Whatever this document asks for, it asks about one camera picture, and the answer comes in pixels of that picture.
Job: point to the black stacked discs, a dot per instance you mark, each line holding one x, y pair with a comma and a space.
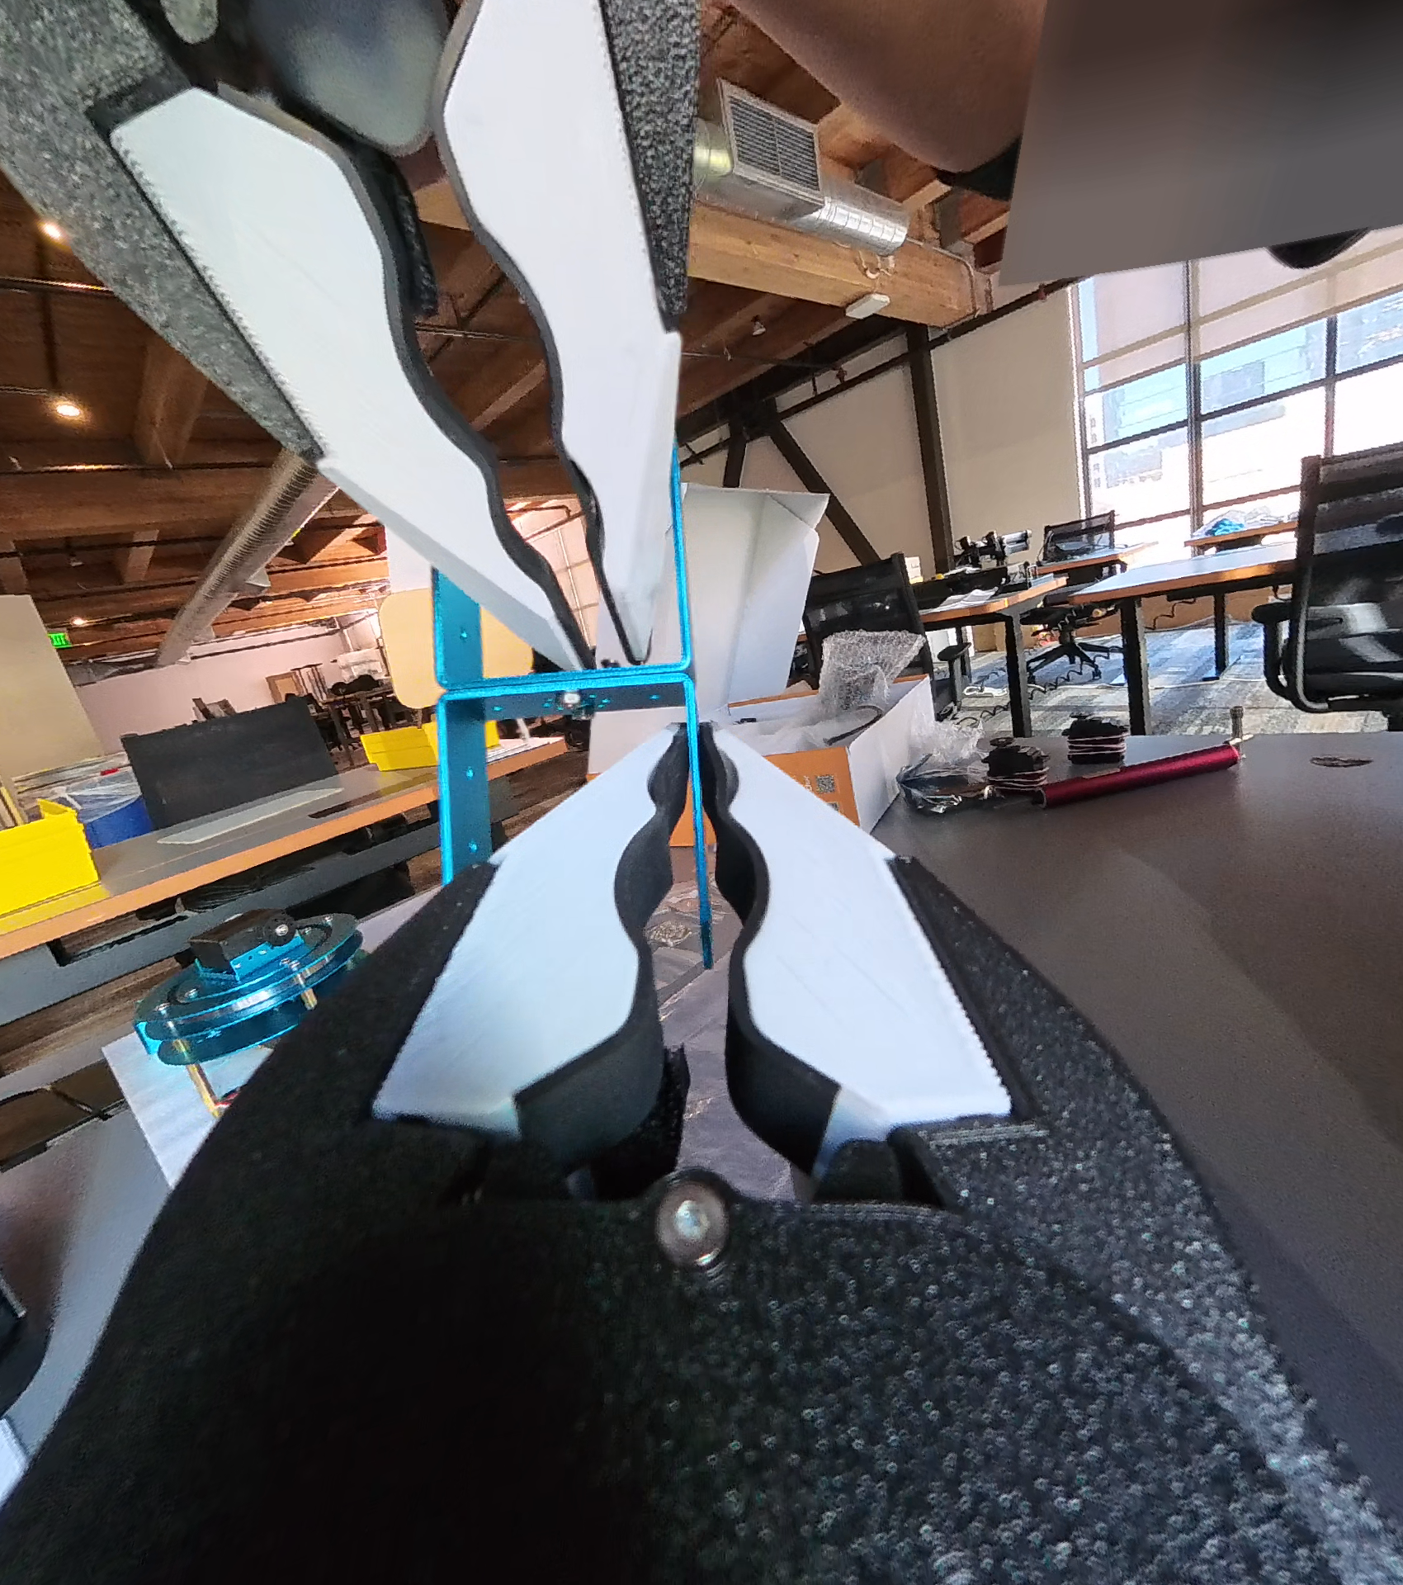
1098, 740
1017, 761

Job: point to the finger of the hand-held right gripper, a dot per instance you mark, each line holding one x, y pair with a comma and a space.
578, 248
281, 284

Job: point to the yellow board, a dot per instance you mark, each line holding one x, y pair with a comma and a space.
405, 644

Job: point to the person's right forearm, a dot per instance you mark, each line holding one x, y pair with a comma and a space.
900, 74

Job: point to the blue H-shaped metal bracket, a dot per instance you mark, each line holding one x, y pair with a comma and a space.
466, 768

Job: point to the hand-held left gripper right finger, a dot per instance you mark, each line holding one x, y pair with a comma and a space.
862, 978

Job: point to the silver ventilation duct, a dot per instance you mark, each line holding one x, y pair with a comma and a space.
243, 545

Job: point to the silver duct with vent grille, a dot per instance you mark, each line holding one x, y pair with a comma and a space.
776, 136

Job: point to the black office chair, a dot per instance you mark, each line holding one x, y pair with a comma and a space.
1395, 557
862, 594
1080, 538

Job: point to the grey bubble wrap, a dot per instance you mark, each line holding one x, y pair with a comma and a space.
875, 669

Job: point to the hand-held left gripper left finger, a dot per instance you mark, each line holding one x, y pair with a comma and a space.
529, 978

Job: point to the blue round base with servo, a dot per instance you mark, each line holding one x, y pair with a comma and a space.
218, 991

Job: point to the white cardboard box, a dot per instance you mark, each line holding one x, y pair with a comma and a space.
763, 557

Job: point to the black monitor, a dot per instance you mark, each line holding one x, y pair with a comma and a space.
231, 755

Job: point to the blue plastic bin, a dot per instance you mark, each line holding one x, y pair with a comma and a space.
114, 824

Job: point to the clear bag of black rings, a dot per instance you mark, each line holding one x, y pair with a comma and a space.
943, 779

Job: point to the red metal screwdriver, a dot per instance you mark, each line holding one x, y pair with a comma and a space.
1148, 770

